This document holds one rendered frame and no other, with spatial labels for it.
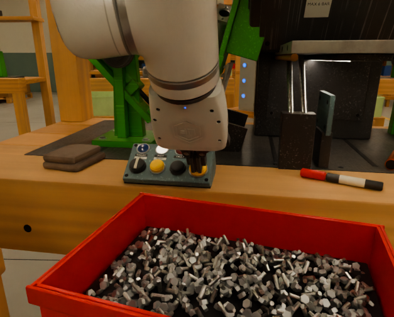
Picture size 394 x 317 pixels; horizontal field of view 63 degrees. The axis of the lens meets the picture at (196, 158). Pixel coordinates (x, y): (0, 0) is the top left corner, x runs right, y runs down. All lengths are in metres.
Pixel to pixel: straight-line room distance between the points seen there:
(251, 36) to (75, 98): 0.73
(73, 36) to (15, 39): 12.06
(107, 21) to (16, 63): 12.11
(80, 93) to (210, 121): 0.88
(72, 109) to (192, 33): 0.98
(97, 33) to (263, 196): 0.34
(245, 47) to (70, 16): 0.46
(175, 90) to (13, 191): 0.41
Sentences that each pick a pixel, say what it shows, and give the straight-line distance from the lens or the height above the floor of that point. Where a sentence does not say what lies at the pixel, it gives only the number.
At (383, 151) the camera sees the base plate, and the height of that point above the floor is 0.90.
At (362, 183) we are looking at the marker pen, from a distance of 0.59.
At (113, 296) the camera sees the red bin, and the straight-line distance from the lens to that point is 0.36.
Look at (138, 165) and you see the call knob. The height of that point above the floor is 0.93.
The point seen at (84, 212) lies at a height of 0.84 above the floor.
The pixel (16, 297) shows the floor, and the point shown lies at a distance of 1.90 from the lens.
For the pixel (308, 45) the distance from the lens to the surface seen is 0.54.
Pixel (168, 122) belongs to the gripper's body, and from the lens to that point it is 0.41.
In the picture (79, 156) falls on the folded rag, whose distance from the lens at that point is 0.65.
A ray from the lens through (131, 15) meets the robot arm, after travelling 0.32.
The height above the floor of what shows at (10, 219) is 0.82.
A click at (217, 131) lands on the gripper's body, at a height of 1.02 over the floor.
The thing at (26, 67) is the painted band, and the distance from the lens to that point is 12.28.
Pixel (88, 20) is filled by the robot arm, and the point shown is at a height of 1.14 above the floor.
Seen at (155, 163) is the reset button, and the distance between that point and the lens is 0.54.
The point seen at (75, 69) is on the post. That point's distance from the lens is 1.24.
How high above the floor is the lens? 1.11
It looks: 18 degrees down
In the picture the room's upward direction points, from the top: straight up
